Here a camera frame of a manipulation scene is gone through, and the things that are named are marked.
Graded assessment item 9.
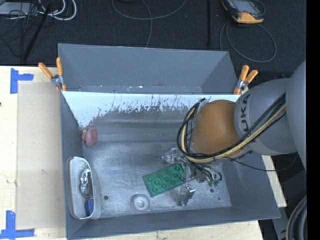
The pale flat board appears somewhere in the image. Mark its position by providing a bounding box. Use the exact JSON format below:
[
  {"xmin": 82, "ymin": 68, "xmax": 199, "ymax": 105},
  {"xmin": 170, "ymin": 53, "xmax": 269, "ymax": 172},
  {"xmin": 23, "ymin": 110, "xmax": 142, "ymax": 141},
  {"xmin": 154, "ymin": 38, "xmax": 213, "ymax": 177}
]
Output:
[{"xmin": 15, "ymin": 80, "xmax": 67, "ymax": 231}]

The grey metal bin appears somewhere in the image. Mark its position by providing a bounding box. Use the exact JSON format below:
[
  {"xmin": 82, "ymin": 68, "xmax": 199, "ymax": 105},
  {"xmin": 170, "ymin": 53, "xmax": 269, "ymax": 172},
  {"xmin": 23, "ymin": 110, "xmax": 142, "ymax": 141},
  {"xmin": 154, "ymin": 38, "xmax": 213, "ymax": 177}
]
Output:
[{"xmin": 57, "ymin": 43, "xmax": 281, "ymax": 240}]

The pink-red toy food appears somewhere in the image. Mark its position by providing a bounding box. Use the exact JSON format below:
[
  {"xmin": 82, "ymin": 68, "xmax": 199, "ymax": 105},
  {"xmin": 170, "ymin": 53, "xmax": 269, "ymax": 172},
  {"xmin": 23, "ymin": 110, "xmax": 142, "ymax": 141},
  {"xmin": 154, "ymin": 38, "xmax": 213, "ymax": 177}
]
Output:
[{"xmin": 80, "ymin": 124, "xmax": 99, "ymax": 148}]

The crumpled silver foil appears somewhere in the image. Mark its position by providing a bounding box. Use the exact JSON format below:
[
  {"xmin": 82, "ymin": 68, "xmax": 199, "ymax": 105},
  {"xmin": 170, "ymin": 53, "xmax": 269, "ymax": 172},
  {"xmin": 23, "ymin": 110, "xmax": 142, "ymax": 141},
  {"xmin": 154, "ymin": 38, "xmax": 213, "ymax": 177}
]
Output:
[{"xmin": 79, "ymin": 168, "xmax": 93, "ymax": 198}]

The dark green flat block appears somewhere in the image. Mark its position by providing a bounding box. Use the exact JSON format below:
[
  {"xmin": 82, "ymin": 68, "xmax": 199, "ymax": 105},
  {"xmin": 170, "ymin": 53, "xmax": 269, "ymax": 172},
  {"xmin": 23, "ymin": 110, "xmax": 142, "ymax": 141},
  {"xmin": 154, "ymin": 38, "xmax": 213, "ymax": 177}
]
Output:
[{"xmin": 142, "ymin": 162, "xmax": 194, "ymax": 198}]

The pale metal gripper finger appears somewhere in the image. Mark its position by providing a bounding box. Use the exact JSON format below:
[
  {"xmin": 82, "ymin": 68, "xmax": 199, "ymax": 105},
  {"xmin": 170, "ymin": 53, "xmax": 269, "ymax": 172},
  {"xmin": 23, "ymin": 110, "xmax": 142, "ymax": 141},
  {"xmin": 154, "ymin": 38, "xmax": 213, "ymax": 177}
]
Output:
[
  {"xmin": 161, "ymin": 147, "xmax": 185, "ymax": 166},
  {"xmin": 178, "ymin": 182, "xmax": 197, "ymax": 207}
]

